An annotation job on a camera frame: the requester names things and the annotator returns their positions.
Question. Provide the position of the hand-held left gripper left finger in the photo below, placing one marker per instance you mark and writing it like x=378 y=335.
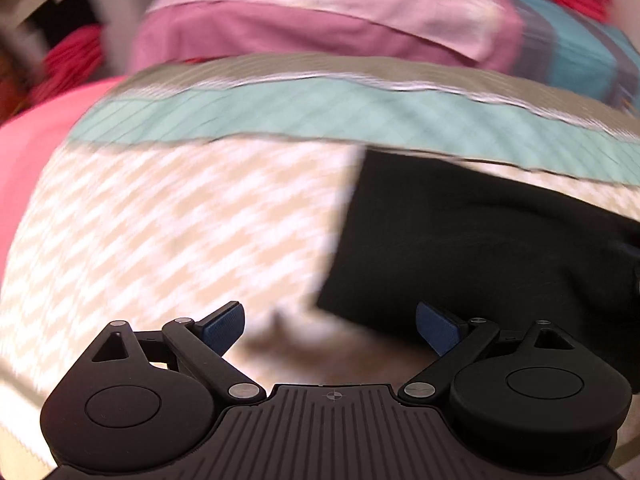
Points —
x=222 y=327

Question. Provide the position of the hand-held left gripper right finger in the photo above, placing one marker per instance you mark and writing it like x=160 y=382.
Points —
x=439 y=330

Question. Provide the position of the teal and beige patterned blanket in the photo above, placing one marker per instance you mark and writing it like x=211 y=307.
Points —
x=175 y=210

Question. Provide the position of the blue grey striped pillow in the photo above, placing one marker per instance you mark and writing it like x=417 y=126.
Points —
x=580 y=55

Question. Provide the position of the pink bed sheet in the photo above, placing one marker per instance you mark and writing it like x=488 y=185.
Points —
x=30 y=150

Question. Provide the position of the dark hanging clothes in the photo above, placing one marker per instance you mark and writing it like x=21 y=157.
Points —
x=45 y=0

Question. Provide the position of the pink pillow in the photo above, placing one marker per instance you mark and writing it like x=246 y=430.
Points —
x=300 y=20

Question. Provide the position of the black pants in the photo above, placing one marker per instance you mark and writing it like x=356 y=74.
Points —
x=475 y=250

